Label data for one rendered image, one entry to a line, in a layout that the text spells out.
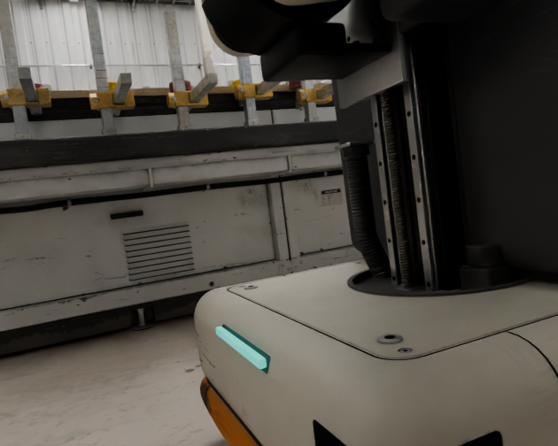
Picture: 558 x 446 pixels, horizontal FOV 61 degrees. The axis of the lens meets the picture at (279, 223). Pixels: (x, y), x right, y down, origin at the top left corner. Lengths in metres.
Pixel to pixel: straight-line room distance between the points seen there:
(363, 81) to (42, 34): 8.79
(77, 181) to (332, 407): 1.36
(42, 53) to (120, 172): 7.64
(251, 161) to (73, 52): 7.64
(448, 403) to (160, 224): 1.62
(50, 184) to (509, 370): 1.45
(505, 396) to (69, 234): 1.65
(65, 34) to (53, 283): 7.73
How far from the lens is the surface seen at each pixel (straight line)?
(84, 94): 1.90
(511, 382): 0.44
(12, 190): 1.67
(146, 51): 9.41
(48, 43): 9.33
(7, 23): 1.75
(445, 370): 0.42
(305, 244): 2.11
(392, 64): 0.67
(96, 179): 1.67
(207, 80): 1.50
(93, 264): 1.89
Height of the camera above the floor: 0.43
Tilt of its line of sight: 3 degrees down
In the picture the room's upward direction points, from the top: 7 degrees counter-clockwise
